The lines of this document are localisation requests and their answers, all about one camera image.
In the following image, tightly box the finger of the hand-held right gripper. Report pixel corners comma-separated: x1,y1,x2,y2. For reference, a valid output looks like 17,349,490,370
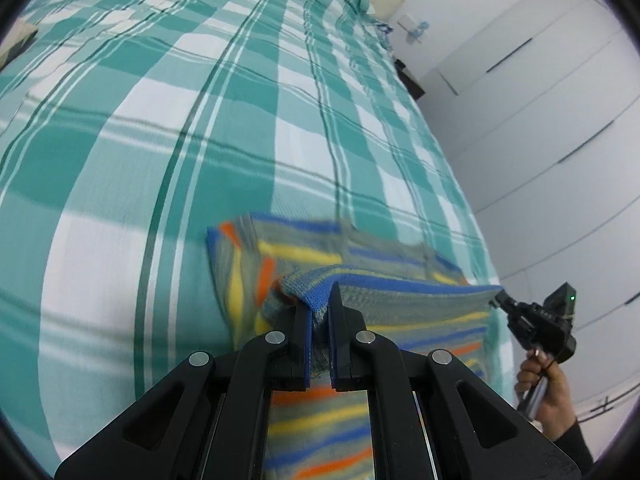
486,294,522,317

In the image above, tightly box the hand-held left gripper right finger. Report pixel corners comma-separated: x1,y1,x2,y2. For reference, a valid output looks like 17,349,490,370
327,281,584,480

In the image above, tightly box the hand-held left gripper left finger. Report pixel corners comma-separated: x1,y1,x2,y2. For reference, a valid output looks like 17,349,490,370
54,305,313,480

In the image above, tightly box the beige patchwork cushion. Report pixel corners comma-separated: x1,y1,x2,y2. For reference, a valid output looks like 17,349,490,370
0,17,40,69

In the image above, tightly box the green plaid bed sheet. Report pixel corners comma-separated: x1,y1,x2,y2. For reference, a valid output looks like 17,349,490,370
0,0,517,477

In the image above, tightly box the white wardrobe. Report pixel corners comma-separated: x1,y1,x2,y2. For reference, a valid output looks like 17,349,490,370
414,0,640,413

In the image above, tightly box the striped knitted sweater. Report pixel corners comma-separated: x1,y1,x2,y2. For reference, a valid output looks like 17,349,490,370
206,212,506,480

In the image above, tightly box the white wall fixture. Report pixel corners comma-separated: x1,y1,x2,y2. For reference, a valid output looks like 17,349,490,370
397,15,431,46

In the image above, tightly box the dark bedside furniture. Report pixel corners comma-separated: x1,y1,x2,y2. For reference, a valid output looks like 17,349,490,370
394,59,426,99

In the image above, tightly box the person's right forearm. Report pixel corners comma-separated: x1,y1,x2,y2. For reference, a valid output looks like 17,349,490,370
542,412,597,473

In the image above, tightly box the person's right hand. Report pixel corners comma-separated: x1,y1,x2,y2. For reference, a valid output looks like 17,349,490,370
515,347,577,433

